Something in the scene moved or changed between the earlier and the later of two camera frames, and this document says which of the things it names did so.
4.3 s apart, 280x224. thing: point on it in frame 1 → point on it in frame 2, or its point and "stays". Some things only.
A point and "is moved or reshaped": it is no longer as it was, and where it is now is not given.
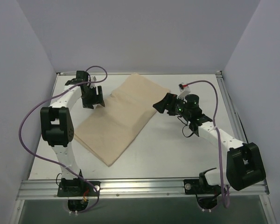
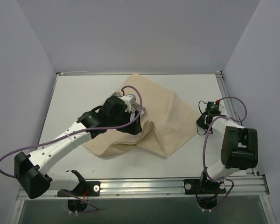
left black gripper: x=91 y=98 → x=132 y=126
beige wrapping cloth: x=107 y=131 is moved or reshaped
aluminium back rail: x=144 y=73 stays
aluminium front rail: x=159 y=190 stays
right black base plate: x=199 y=186 stays
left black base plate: x=76 y=186 stays
